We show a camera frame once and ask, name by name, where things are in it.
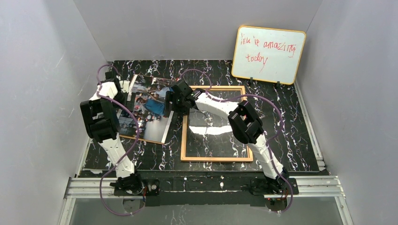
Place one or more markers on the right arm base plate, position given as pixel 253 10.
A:
pixel 265 187

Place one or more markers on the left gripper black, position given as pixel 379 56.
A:
pixel 123 101

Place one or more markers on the aluminium rail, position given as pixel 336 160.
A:
pixel 302 186

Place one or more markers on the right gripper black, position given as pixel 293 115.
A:
pixel 169 103

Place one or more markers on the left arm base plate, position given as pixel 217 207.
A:
pixel 146 187

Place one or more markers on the wooden picture frame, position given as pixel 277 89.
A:
pixel 186 136

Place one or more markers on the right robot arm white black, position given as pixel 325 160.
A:
pixel 247 127

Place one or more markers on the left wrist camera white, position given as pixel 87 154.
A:
pixel 126 86

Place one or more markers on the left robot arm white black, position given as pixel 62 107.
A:
pixel 102 124

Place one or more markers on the printed photo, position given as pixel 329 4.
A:
pixel 146 100

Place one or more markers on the whiteboard with orange rim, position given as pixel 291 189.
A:
pixel 268 55

